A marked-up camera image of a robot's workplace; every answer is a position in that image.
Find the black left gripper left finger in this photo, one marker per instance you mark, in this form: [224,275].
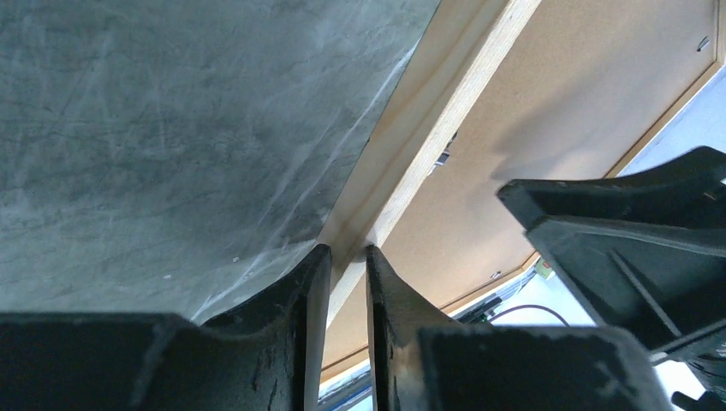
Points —
[264,354]

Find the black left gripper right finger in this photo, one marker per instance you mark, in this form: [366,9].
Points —
[422,359]

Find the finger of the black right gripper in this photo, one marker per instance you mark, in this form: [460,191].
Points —
[644,252]

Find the brown frame backing board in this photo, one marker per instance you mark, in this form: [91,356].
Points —
[539,142]

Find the light wooden picture frame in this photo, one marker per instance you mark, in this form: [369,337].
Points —
[420,153]

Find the small white red box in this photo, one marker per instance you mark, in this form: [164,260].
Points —
[544,269]

